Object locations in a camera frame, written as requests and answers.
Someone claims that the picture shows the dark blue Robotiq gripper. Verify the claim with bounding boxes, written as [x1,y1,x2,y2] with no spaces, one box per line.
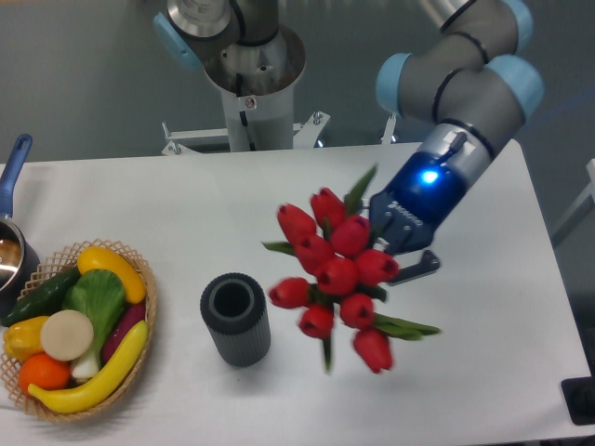
[368,151,467,286]

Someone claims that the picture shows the red tulip bouquet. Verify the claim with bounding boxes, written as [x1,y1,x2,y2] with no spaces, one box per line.
[263,167,441,374]

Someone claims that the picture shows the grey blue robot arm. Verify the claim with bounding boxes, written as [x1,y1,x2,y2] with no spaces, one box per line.
[153,1,544,282]

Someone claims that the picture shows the dark grey ribbed vase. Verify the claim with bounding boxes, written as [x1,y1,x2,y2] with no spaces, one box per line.
[200,272,271,367]

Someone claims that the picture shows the black device at edge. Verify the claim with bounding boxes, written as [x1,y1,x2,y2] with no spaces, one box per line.
[561,376,594,426]

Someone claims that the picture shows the purple sweet potato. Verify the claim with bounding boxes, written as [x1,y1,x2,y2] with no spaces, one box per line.
[101,303,146,365]

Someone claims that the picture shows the green bok choy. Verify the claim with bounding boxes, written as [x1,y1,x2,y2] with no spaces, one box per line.
[61,269,126,383]

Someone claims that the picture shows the yellow squash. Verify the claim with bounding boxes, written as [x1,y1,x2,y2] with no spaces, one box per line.
[77,245,146,304]

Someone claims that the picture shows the woven wicker basket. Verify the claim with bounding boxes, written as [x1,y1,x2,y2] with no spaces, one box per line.
[1,239,157,423]

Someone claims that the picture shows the beige round disc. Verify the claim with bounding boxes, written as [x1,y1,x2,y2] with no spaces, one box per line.
[40,309,94,361]

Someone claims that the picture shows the dark green cucumber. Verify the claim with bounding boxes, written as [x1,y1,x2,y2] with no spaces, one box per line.
[1,267,81,327]

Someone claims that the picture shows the yellow banana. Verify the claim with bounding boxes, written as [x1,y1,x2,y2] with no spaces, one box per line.
[28,321,149,414]

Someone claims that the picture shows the orange fruit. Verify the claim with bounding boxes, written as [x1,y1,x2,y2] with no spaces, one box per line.
[18,353,71,394]

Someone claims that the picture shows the yellow bell pepper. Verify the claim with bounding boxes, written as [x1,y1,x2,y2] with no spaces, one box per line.
[3,316,49,361]

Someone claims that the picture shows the white frame at right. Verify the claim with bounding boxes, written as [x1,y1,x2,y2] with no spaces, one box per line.
[550,159,594,248]

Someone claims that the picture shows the white metal base frame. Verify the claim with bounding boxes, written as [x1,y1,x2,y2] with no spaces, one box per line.
[161,111,399,156]

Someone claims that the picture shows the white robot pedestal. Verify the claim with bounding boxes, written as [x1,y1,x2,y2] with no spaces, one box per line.
[205,25,306,152]

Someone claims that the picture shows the blue handled saucepan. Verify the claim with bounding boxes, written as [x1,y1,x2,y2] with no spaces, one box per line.
[1,134,40,317]

